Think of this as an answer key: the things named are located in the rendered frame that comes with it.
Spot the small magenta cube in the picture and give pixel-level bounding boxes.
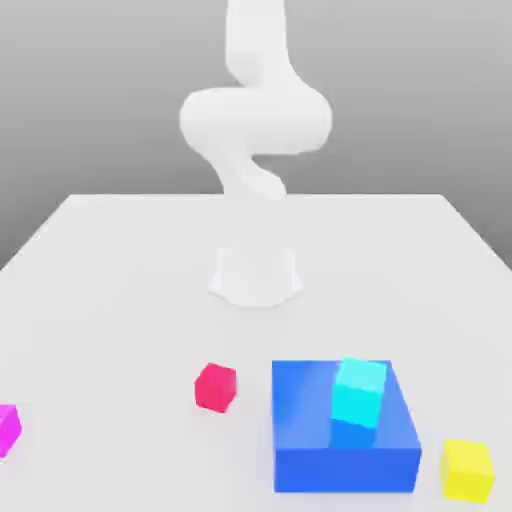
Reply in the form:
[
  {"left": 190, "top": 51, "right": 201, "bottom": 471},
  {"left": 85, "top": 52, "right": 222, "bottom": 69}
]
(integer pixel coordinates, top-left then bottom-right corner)
[{"left": 0, "top": 403, "right": 24, "bottom": 459}]

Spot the small red cube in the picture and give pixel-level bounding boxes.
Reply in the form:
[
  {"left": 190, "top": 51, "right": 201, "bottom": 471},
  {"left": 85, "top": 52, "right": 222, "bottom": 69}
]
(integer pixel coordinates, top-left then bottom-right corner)
[{"left": 194, "top": 362, "right": 238, "bottom": 415}]

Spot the small cyan cube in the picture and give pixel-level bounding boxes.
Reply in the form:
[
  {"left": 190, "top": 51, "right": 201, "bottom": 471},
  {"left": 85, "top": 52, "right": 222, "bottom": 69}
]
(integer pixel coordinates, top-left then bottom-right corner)
[{"left": 330, "top": 356, "right": 388, "bottom": 430}]

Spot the large blue box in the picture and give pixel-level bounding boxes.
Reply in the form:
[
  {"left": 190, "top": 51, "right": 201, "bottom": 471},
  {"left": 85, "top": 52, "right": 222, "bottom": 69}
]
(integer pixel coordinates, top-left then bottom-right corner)
[{"left": 271, "top": 359, "right": 423, "bottom": 494}]

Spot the small yellow cube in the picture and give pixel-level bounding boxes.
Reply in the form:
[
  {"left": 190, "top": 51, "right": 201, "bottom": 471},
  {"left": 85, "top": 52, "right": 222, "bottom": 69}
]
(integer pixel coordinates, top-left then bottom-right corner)
[{"left": 440, "top": 438, "right": 496, "bottom": 505}]

